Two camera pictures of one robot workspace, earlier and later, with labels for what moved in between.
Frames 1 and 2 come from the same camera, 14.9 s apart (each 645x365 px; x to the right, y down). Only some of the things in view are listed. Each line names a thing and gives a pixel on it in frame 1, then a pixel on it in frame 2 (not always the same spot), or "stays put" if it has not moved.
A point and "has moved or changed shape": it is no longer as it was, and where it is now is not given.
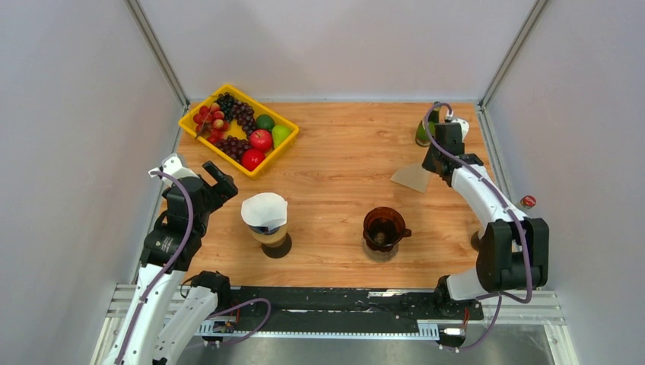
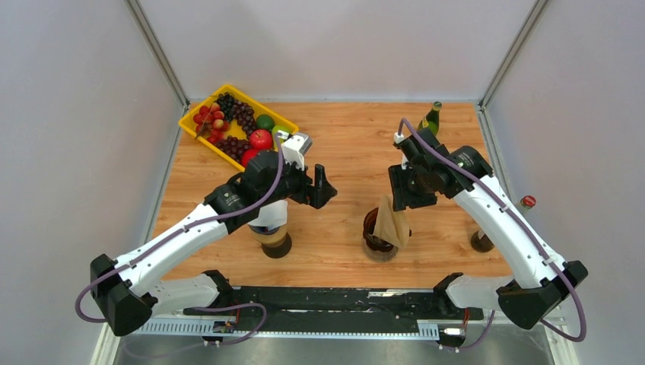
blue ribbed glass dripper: [264, 230] stays put
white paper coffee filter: [265, 209] stays put
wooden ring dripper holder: [274, 239] stays put
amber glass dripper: [384, 227] stays put
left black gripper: [225, 188] to [316, 195]
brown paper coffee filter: [414, 176] has moved or changed shape
